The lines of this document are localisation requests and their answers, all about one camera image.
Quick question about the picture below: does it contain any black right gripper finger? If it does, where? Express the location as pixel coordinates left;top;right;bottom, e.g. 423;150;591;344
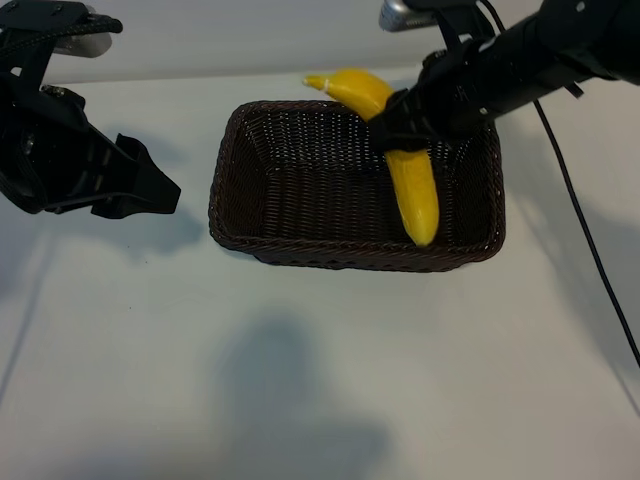
367;88;426;137
374;130;431;151

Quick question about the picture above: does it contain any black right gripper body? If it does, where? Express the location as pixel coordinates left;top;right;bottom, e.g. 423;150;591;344
407;39;496;136

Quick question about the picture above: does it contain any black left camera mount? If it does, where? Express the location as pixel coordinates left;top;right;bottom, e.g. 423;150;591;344
0;0;89;94

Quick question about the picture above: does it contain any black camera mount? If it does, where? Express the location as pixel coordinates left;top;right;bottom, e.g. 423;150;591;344
404;0;496;51
0;0;89;94

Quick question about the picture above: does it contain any black braided left cable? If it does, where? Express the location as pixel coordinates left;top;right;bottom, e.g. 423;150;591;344
0;14;124;56

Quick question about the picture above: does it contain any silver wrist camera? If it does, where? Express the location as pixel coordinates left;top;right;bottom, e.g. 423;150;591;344
378;0;439;32
52;22;112;59

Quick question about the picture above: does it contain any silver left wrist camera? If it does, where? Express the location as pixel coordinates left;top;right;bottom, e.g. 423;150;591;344
52;22;112;59

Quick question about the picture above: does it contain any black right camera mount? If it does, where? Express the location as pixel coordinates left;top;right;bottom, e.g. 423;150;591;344
404;0;496;51

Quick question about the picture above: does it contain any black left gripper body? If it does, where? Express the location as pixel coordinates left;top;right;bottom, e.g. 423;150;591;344
0;74;121;216

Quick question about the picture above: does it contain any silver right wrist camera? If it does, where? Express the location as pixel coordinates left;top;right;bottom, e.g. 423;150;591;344
378;0;439;32

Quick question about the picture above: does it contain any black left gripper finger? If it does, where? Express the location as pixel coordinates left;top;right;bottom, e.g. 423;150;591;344
117;132;182;200
92;193;180;220

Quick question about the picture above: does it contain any dark brown wicker basket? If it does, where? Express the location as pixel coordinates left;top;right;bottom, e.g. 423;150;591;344
207;99;507;274

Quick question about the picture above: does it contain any thin black right cable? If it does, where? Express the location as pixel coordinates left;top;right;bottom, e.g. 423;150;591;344
477;0;640;371

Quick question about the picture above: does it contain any yellow banana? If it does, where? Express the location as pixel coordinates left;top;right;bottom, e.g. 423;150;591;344
303;68;440;247

